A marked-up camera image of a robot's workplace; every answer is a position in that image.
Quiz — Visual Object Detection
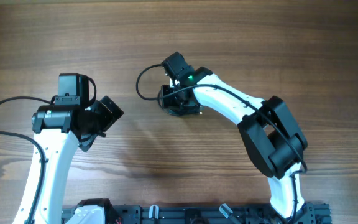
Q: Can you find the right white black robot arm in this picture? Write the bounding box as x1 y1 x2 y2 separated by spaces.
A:
160 52 308 222

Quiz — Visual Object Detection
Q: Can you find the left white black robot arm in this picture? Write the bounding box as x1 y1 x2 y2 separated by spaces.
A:
14 73 124 223

